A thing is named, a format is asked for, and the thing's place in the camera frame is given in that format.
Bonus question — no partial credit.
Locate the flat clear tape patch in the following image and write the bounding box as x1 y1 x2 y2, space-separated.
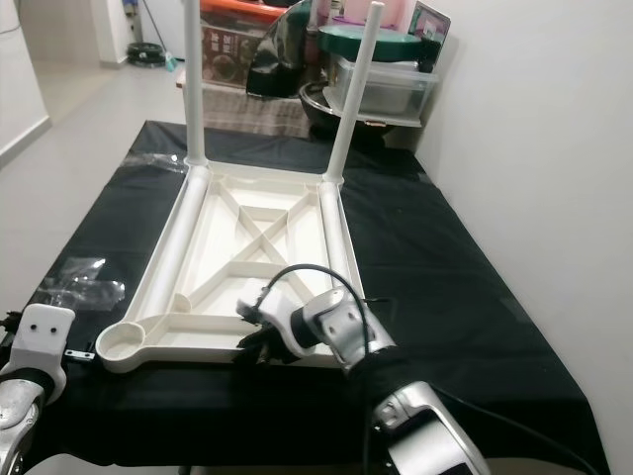
38 255 127 310

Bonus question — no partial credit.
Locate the white plastic table top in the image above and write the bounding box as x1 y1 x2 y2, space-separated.
93 162 398 374

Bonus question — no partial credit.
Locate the black tablecloth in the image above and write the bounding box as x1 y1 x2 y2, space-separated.
14 119 611 468

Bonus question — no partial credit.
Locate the crumpled clear tape piece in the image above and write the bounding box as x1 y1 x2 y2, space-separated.
136 152 191 176

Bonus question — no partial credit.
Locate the patterned cloth covered bench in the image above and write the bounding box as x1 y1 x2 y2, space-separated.
174 72 319 137

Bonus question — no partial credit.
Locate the clear plastic food container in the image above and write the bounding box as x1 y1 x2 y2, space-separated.
329 52 443 120

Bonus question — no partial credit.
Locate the shiny black plastic bag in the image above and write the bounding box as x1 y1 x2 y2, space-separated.
245 3 324 102

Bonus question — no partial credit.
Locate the brown printed carton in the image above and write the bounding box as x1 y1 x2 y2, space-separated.
211 23 265 87

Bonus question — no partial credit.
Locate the green round pot lid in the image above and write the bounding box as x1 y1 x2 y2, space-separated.
316 20 443 67

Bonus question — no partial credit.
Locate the clear bin with orange lid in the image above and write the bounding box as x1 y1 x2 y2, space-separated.
196 0 300 92

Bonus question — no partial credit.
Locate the pink purple container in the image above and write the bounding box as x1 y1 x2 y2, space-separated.
329 0 418 31

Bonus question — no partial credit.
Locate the dark green tray with label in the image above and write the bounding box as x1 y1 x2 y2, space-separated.
408 0 455 72

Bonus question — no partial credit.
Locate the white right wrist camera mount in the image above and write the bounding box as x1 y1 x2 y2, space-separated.
236 286 275 325

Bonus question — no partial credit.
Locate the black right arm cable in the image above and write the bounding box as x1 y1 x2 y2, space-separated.
256 263 374 330

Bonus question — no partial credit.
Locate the long black tether cable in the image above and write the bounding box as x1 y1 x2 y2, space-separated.
433 389 606 475

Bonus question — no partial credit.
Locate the black coiled hose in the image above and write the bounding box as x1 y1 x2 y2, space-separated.
127 42 169 64

